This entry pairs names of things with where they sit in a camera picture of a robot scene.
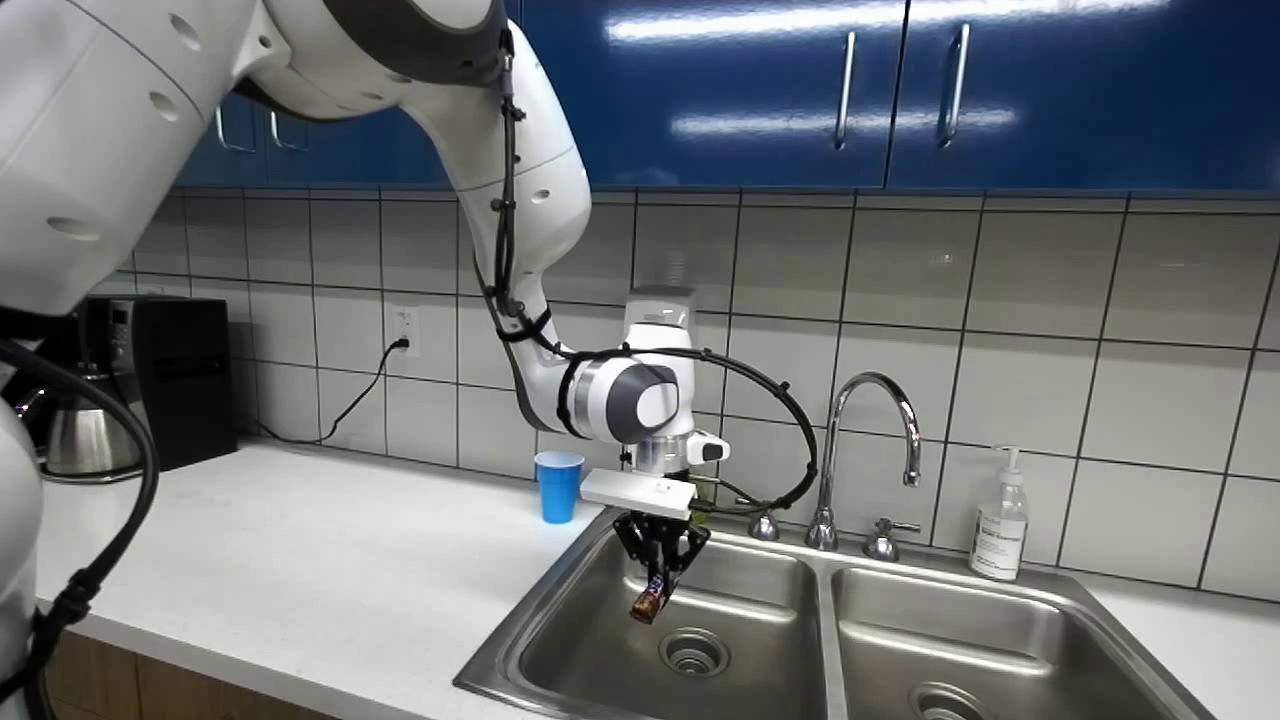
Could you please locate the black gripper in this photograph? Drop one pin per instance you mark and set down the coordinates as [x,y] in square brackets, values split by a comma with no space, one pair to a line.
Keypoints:
[648,539]

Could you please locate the brown chocolate bar wrapper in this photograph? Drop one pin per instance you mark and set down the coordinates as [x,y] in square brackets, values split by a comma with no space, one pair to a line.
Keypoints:
[648,601]

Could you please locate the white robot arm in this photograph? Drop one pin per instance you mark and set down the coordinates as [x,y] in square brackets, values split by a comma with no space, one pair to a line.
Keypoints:
[106,101]

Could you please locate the stainless steel double sink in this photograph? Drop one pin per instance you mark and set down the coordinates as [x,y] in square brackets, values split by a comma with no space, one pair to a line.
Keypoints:
[767,630]

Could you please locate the blue plastic cup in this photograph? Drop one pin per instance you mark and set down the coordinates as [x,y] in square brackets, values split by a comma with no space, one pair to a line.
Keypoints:
[559,483]

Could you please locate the chrome gooseneck faucet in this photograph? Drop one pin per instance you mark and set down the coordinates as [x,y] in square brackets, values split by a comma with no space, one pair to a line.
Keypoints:
[863,483]

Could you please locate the clear hand soap pump bottle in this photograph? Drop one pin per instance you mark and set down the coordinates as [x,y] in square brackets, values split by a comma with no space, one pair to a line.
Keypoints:
[1002,526]

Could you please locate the blue left cabinet door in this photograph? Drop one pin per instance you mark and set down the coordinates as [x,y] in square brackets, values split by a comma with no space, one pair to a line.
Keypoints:
[660,93]

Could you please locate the blue cabinet door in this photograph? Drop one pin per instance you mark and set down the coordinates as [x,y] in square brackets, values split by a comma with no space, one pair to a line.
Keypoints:
[1159,98]
[660,93]

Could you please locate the black coffee maker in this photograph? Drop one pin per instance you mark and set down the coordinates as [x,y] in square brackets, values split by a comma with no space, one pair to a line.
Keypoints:
[171,359]

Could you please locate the steel coffee carafe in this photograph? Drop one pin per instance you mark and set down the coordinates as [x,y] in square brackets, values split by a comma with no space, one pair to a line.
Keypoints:
[91,440]

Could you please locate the blue right cabinet door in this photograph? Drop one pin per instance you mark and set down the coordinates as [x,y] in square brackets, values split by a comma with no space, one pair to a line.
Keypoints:
[1159,98]

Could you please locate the white wall soap dispenser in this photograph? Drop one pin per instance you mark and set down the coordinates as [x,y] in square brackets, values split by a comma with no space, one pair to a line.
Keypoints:
[658,323]

